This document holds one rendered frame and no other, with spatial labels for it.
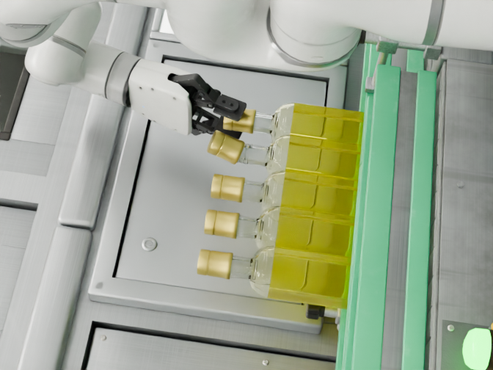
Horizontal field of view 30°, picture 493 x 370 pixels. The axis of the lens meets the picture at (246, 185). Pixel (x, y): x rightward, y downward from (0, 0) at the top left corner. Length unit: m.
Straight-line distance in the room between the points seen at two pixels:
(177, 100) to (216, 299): 0.29
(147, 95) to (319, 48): 0.47
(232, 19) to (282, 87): 0.63
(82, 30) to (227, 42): 0.40
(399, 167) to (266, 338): 0.34
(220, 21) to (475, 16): 0.24
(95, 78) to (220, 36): 0.46
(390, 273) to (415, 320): 0.06
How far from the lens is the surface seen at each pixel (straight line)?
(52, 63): 1.29
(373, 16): 0.86
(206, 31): 0.92
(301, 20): 0.87
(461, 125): 1.19
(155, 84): 1.31
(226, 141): 1.28
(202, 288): 1.34
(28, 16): 0.94
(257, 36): 0.96
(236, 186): 1.26
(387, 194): 1.14
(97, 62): 1.36
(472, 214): 1.13
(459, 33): 0.87
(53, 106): 1.57
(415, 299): 1.08
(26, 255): 1.41
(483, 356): 1.00
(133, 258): 1.37
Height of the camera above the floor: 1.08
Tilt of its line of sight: 1 degrees up
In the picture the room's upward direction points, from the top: 82 degrees counter-clockwise
